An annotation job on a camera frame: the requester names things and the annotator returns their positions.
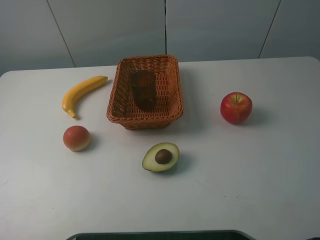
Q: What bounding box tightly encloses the brown wicker basket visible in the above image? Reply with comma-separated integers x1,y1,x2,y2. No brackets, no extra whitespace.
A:
106,54,184,130

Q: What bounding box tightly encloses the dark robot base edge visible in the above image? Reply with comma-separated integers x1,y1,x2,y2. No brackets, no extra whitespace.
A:
68,230,254,240

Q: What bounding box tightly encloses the red orange peach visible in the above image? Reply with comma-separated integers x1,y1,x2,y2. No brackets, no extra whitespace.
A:
63,125,91,152

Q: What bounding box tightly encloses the red apple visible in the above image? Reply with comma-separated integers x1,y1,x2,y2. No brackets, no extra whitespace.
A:
220,92,253,125

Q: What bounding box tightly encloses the halved avocado with pit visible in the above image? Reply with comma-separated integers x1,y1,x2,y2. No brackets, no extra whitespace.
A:
142,142,180,172

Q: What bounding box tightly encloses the yellow banana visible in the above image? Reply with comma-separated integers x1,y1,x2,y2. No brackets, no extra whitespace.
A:
62,75,108,119

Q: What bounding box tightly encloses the translucent grey plastic cup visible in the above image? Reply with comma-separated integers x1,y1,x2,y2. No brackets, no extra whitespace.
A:
129,70,157,111

